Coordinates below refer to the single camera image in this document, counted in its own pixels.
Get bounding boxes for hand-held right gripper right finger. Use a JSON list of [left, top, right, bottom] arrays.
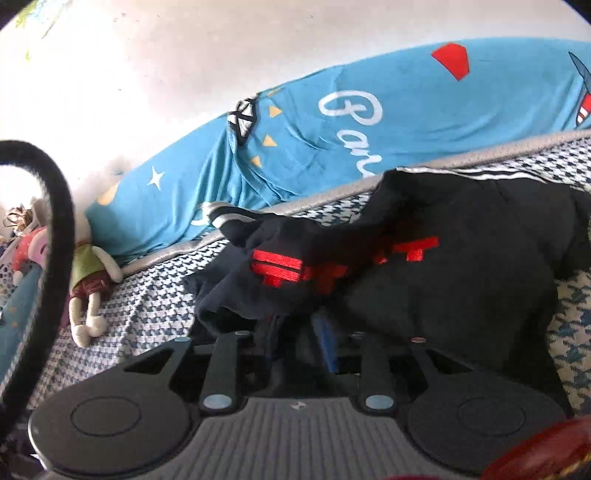
[[311, 318, 481, 412]]

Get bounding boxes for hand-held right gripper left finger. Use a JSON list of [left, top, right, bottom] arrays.
[[122, 323, 281, 412]]

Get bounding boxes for black t-shirt with red print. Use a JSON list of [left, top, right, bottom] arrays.
[[185, 167, 591, 407]]

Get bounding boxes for houndstooth bed mat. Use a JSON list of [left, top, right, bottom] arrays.
[[0, 129, 591, 416]]

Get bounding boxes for rabbit plush toy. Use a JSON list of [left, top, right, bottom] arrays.
[[60, 200, 123, 348]]

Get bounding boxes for purple plush toy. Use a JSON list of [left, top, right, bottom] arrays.
[[11, 225, 49, 287]]

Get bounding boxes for red glossy object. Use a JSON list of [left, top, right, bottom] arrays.
[[482, 418, 591, 480]]

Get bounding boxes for bedside clutter pile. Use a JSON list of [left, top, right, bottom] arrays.
[[0, 198, 47, 241]]

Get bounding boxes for black braided cable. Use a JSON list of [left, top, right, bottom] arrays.
[[0, 140, 77, 425]]

